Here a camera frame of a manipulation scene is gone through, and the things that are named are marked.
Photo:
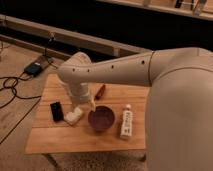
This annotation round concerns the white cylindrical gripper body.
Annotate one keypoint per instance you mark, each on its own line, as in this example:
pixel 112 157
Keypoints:
pixel 79 94

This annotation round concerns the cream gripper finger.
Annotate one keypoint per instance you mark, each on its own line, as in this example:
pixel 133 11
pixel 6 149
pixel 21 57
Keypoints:
pixel 92 105

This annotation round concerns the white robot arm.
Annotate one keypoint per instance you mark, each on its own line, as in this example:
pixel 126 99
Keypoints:
pixel 179 108

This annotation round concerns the purple bowl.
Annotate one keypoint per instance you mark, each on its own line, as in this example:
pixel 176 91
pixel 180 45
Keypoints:
pixel 101 119

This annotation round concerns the white sponge block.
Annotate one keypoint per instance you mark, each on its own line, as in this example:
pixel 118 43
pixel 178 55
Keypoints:
pixel 73 117

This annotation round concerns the wooden table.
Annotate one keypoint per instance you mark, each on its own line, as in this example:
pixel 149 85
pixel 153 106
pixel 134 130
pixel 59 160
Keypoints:
pixel 46 136

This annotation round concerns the black rectangular phone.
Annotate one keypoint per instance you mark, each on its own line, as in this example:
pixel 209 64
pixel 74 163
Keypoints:
pixel 57 112

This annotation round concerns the white bottle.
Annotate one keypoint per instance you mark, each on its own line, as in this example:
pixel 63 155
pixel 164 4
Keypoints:
pixel 126 126

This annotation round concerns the wooden shelf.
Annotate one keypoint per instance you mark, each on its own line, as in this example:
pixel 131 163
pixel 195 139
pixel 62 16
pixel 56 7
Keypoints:
pixel 200 9

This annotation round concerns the wooden rail beam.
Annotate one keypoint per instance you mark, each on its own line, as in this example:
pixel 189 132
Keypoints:
pixel 76 39

